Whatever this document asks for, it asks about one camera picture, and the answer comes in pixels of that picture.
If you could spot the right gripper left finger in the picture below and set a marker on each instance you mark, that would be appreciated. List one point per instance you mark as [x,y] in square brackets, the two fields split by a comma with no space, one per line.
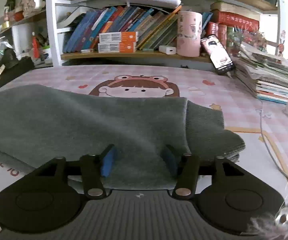
[94,168]

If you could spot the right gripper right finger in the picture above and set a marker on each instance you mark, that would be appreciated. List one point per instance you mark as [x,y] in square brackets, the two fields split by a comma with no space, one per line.
[185,170]

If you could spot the grey green fleece garment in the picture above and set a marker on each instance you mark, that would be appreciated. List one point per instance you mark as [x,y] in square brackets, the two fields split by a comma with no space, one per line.
[39,123]

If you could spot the pink checked table mat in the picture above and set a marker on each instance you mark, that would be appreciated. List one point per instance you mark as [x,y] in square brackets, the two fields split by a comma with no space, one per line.
[263,125]

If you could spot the smartphone with lit screen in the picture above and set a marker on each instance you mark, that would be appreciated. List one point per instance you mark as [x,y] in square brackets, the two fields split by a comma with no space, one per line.
[218,55]

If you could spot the white charger block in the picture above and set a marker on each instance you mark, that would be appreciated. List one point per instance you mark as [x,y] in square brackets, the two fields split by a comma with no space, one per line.
[168,50]

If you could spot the lower orange white box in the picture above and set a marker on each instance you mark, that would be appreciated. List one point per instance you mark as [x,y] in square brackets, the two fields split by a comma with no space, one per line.
[117,47]

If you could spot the orange white box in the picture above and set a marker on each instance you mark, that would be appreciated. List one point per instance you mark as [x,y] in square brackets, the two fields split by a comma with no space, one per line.
[123,36]
[117,47]

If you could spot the stack of magazines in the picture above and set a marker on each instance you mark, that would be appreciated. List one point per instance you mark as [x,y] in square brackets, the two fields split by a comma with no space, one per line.
[264,75]

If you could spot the white tub green lid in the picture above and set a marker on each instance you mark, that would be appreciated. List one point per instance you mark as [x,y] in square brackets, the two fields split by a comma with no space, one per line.
[45,53]

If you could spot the black bag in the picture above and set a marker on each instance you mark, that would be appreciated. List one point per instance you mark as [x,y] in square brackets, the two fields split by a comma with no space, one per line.
[14,67]

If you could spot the upper orange white box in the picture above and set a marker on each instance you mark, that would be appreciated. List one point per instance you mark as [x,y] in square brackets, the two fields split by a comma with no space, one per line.
[123,36]

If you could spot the row of leaning books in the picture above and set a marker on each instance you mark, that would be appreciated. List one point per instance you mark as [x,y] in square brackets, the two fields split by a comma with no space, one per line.
[155,26]

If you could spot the pink cylindrical tissue holder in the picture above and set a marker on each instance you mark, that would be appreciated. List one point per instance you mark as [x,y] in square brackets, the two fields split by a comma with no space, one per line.
[189,26]

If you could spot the white wooden bookshelf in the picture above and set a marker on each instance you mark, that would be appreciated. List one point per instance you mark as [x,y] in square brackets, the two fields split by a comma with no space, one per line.
[55,11]

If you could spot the red book box set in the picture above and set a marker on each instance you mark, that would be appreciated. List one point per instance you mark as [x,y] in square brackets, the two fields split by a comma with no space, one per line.
[222,24]

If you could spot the red round doll ornament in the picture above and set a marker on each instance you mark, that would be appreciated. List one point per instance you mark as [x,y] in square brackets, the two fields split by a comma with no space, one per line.
[18,16]

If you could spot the white padded bar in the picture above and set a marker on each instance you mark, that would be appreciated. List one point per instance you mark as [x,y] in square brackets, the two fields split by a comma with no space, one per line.
[148,0]

